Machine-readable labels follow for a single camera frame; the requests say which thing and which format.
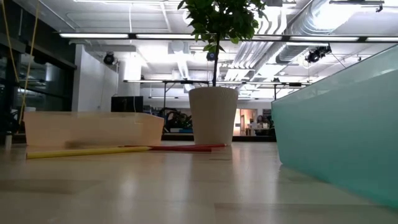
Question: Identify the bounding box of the yellow pencil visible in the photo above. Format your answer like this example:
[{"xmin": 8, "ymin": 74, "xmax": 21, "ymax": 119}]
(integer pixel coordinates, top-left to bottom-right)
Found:
[{"xmin": 25, "ymin": 146, "xmax": 154, "ymax": 161}]

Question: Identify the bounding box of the potted plant white pot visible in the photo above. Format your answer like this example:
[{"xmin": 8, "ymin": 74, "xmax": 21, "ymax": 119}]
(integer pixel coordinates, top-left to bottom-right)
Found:
[{"xmin": 177, "ymin": 0, "xmax": 269, "ymax": 147}]

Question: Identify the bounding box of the black background robot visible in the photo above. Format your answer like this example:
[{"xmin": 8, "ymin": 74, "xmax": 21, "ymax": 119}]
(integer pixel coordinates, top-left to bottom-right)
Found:
[{"xmin": 158, "ymin": 107, "xmax": 194, "ymax": 134}]

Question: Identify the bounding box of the black monitor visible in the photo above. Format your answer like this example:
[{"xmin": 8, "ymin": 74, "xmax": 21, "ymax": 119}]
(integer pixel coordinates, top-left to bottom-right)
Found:
[{"xmin": 110, "ymin": 95, "xmax": 145, "ymax": 113}]

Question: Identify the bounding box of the ceiling light strip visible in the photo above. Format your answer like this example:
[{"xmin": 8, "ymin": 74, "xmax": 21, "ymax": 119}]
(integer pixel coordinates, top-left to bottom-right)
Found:
[
  {"xmin": 58, "ymin": 32, "xmax": 130, "ymax": 40},
  {"xmin": 364, "ymin": 36, "xmax": 398, "ymax": 44},
  {"xmin": 288, "ymin": 35, "xmax": 361, "ymax": 43},
  {"xmin": 135, "ymin": 33, "xmax": 196, "ymax": 40}
]

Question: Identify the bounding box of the orange translucent tray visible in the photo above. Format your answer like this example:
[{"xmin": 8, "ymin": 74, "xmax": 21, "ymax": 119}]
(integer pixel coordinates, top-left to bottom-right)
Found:
[{"xmin": 24, "ymin": 111, "xmax": 165, "ymax": 148}]

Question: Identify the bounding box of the black hanging device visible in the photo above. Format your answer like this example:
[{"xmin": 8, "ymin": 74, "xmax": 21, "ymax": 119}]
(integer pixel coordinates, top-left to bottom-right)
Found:
[{"xmin": 304, "ymin": 45, "xmax": 333, "ymax": 64}]

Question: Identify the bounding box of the green translucent tray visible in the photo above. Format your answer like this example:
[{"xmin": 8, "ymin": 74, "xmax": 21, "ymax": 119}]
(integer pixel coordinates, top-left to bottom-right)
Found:
[{"xmin": 271, "ymin": 43, "xmax": 398, "ymax": 210}]

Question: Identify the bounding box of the black background workstation frame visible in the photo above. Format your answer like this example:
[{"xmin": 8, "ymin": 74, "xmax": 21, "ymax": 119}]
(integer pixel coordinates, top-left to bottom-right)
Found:
[{"xmin": 123, "ymin": 79, "xmax": 312, "ymax": 110}]

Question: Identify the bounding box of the black aluminium rig frame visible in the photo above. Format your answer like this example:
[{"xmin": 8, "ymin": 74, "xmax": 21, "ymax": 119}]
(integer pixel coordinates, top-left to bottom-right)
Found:
[{"xmin": 160, "ymin": 133, "xmax": 278, "ymax": 143}]

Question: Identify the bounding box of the silver ventilation duct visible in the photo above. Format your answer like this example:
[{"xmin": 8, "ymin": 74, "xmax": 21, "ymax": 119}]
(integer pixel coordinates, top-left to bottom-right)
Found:
[{"xmin": 275, "ymin": 0, "xmax": 346, "ymax": 65}]

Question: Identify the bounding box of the yellow hanging cable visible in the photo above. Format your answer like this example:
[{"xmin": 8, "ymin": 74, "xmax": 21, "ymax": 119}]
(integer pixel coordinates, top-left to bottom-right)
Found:
[
  {"xmin": 16, "ymin": 0, "xmax": 40, "ymax": 135},
  {"xmin": 1, "ymin": 0, "xmax": 21, "ymax": 83}
]

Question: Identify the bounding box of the black ceiling rail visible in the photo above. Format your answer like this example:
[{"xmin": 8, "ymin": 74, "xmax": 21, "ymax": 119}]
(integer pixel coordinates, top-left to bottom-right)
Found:
[{"xmin": 328, "ymin": 0, "xmax": 386, "ymax": 13}]

